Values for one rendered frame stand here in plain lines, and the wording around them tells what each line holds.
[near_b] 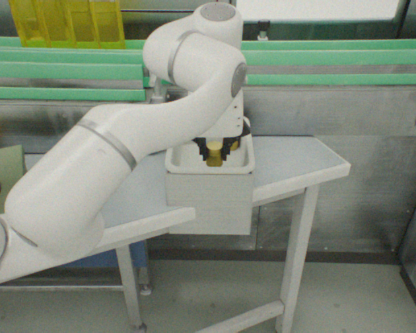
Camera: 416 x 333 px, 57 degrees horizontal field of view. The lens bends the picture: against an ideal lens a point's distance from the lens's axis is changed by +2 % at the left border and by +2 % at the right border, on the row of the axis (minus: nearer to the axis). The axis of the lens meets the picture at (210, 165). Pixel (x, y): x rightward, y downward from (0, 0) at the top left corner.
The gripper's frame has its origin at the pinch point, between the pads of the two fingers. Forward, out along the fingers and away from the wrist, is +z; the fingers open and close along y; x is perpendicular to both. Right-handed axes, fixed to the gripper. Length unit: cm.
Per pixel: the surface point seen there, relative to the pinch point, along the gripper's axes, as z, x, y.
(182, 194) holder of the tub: 4.5, 7.8, 6.4
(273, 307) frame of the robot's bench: 64, 8, -19
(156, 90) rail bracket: -4.2, -13.1, 12.1
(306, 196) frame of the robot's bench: 21.6, -3.6, -23.2
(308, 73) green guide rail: -0.7, -23.4, -22.6
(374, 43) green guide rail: -3, -31, -39
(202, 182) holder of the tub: 1.4, 7.1, 2.5
